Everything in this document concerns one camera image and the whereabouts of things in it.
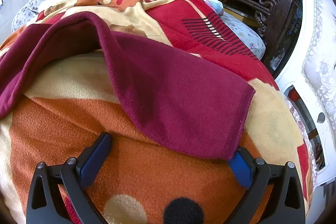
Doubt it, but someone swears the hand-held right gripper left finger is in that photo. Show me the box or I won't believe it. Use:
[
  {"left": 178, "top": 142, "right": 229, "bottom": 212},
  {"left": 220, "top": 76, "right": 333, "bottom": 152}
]
[{"left": 26, "top": 132, "right": 113, "bottom": 224}]

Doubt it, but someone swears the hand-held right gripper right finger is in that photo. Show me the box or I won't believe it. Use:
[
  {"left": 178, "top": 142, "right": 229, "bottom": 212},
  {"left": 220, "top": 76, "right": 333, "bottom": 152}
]
[{"left": 227, "top": 147, "right": 306, "bottom": 224}]

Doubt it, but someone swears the maroon fleece garment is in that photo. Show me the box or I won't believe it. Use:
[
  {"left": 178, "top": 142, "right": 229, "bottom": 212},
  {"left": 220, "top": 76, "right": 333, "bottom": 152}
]
[{"left": 0, "top": 11, "right": 256, "bottom": 160}]

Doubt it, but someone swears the checked printed blanket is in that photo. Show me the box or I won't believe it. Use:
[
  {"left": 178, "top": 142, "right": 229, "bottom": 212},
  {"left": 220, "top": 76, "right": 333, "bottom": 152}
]
[{"left": 0, "top": 0, "right": 315, "bottom": 224}]

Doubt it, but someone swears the floral bedsheet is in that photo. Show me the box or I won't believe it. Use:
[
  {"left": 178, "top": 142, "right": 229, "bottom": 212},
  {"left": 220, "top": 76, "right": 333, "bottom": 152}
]
[{"left": 222, "top": 13, "right": 265, "bottom": 60}]

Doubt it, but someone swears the pastel cloth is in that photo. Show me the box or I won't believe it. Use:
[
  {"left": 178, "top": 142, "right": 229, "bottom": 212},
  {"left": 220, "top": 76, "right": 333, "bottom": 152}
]
[{"left": 203, "top": 0, "right": 225, "bottom": 16}]

